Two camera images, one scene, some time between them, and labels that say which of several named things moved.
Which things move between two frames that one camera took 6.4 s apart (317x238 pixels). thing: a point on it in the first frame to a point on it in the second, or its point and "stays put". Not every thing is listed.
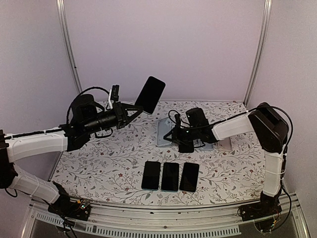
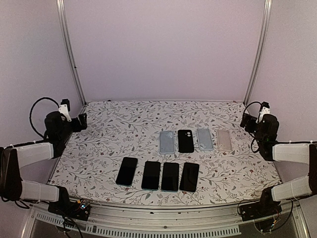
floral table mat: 127,167 stays put
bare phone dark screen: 151,175 stays put
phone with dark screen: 170,181 stays put
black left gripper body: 119,115 to 78,127
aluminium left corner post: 61,11 stays put
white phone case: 225,145 stays put
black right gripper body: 184,136 to 249,128
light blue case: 164,126 to 167,143
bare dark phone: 189,177 stays put
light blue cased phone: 150,94 to 126,173
